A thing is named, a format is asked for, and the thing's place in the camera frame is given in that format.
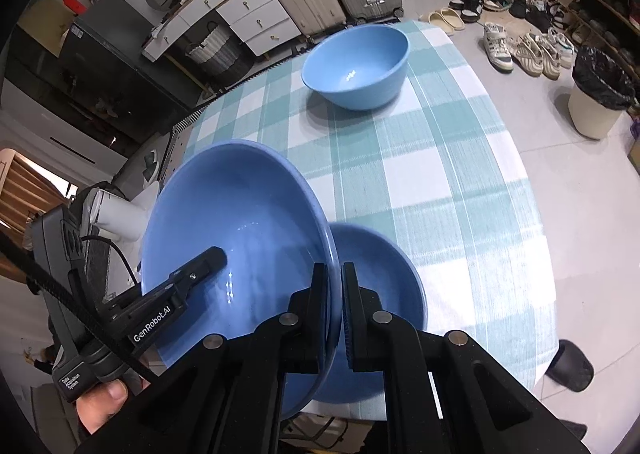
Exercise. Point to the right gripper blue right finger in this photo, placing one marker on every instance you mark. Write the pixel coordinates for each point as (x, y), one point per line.
(369, 329)

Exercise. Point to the white trash bin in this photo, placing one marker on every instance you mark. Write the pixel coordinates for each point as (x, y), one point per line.
(602, 92)

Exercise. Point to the black slipper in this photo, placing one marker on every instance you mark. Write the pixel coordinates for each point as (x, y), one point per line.
(570, 368)

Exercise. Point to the person's left hand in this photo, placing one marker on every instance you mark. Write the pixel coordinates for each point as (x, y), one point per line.
(96, 406)

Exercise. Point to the white electric kettle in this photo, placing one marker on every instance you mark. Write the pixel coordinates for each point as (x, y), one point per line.
(113, 214)

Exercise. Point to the black refrigerator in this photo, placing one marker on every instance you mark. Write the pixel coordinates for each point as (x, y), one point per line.
(105, 45)

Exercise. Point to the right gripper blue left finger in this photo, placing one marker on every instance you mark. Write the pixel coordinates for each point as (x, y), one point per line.
(304, 342)

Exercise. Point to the teal checkered tablecloth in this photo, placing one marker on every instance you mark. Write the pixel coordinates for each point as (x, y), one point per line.
(436, 172)

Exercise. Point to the woven laundry basket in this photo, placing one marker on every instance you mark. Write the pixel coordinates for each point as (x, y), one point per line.
(217, 53)

